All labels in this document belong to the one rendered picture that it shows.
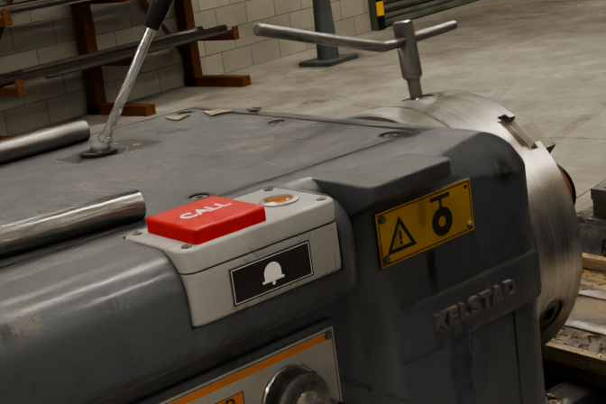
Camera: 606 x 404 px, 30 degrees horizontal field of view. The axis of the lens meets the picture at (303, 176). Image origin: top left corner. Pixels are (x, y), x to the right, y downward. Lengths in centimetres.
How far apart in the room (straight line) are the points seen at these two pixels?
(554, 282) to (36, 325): 63
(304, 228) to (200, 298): 9
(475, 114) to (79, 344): 61
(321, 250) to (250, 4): 988
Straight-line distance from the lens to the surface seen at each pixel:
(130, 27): 961
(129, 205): 81
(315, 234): 79
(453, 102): 121
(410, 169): 86
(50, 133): 113
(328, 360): 88
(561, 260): 118
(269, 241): 76
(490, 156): 97
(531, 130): 124
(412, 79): 123
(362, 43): 116
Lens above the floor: 146
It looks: 14 degrees down
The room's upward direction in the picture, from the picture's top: 8 degrees counter-clockwise
